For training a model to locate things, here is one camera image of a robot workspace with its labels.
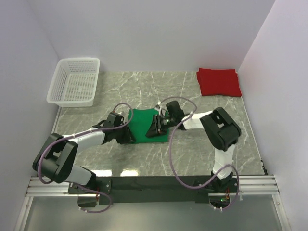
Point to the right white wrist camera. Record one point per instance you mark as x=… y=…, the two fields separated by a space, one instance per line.
x=159 y=108

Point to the green t-shirt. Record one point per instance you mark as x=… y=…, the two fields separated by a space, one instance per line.
x=140 y=124

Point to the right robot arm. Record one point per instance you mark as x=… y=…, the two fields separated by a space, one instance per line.
x=222 y=131

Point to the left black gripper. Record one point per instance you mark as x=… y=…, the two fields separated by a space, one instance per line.
x=128 y=138

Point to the folded red t-shirt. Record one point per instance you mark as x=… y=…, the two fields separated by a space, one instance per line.
x=214 y=82

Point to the black base beam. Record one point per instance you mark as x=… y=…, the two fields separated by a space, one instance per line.
x=137 y=189

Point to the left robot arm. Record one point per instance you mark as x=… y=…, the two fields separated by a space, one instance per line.
x=56 y=157

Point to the white plastic basket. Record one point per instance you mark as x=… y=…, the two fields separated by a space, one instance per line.
x=74 y=82

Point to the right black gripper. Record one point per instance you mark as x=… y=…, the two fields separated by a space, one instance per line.
x=156 y=129

